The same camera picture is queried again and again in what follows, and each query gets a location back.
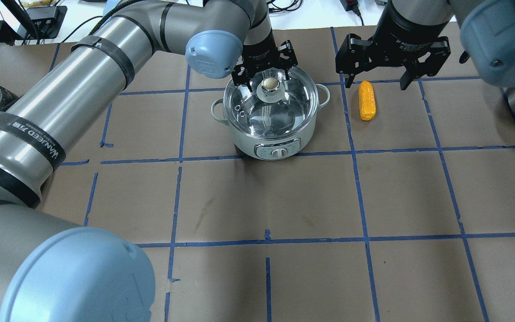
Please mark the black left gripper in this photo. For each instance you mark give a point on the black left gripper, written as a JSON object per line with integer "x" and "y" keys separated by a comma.
{"x": 260, "y": 44}

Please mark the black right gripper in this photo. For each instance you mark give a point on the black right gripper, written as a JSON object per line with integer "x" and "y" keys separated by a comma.
{"x": 405, "y": 27}

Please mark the glass pot lid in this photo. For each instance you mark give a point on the glass pot lid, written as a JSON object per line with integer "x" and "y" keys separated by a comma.
{"x": 275, "y": 105}

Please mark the yellow toy corn cob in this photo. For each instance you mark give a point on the yellow toy corn cob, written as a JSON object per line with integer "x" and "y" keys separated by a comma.
{"x": 367, "y": 101}

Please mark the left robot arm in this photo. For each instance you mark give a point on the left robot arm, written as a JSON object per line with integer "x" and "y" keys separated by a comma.
{"x": 52, "y": 270}

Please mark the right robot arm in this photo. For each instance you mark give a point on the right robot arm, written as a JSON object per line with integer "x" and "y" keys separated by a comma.
{"x": 487, "y": 34}

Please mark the pale green electric pot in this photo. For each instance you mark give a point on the pale green electric pot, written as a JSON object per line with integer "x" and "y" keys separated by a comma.
{"x": 277, "y": 149}

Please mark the black power adapter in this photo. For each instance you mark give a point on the black power adapter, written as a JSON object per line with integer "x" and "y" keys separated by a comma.
{"x": 47, "y": 19}

